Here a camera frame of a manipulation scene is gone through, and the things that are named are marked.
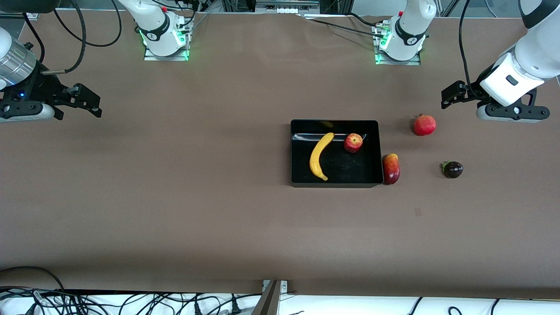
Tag aluminium corner profile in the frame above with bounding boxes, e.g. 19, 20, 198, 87
0, 12, 40, 21

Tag red yellow mango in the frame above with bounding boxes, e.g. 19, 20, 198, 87
382, 153, 401, 186

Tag black tabletop cable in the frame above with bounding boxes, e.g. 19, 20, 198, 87
346, 12, 390, 29
300, 13, 388, 38

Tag black rectangular plastic tray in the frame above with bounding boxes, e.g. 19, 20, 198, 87
290, 119, 384, 189

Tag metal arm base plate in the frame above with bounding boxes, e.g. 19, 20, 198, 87
143, 43, 190, 62
374, 50, 422, 66

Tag dark purple eggplant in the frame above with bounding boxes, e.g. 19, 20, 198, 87
441, 161, 464, 179

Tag silver bracket plate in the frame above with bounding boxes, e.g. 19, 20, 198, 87
262, 280, 289, 294

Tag yellow banana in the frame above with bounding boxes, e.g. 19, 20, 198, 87
309, 132, 335, 181

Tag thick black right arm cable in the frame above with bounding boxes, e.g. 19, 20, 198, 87
43, 0, 87, 75

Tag red pomegranate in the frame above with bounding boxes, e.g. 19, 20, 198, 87
414, 114, 437, 137

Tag red yellow apple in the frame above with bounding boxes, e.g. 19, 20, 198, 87
343, 133, 364, 154

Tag aluminium frame rail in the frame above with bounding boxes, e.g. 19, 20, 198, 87
221, 0, 350, 14

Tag thin black looping cable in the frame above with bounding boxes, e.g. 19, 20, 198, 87
53, 0, 123, 48

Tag grey metal pole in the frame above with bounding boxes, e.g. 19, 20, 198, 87
251, 280, 281, 315

